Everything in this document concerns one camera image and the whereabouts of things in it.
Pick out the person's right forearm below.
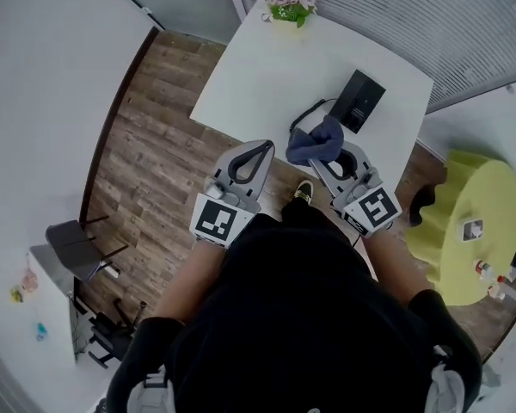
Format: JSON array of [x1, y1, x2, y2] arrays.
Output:
[[362, 229, 436, 308]]

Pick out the round yellow-green covered table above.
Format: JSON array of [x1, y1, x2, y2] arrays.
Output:
[[402, 149, 516, 307]]

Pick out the window blinds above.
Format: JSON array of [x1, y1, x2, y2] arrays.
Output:
[[230, 0, 516, 114]]

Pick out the black coiled phone cord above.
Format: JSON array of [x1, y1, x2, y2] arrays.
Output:
[[289, 96, 339, 133]]

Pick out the person's black clothing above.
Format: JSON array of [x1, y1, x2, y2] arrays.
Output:
[[106, 195, 483, 413]]

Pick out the person's left forearm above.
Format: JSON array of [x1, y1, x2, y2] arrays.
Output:
[[153, 237, 230, 323]]

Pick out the black chair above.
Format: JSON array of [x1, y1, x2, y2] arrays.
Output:
[[45, 214, 131, 282]]

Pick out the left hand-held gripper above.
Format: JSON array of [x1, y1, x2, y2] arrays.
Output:
[[188, 139, 278, 250]]

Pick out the pink flower pot plant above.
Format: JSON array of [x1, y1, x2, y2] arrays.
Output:
[[259, 0, 319, 29]]

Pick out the grey backpack strap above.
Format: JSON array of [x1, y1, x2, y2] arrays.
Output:
[[126, 368, 176, 413], [428, 345, 469, 413]]

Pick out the dark blue cloth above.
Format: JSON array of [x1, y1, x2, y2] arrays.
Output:
[[285, 114, 345, 168]]

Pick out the black office chair base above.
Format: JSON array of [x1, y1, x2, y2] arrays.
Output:
[[87, 298, 148, 368]]

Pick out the white square box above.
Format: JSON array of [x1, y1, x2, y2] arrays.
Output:
[[457, 218, 485, 243]]

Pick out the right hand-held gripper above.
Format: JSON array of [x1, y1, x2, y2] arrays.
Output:
[[307, 141, 403, 237]]

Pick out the person's shoe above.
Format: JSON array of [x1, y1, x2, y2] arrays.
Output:
[[292, 179, 315, 204]]

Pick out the small red-capped bottle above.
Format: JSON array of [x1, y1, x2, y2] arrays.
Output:
[[487, 274, 507, 299], [474, 259, 494, 281]]

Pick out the black desk phone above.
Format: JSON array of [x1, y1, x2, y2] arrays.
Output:
[[328, 69, 388, 135]]

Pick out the pink and yellow wall decoration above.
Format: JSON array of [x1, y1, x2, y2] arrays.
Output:
[[8, 252, 40, 305]]

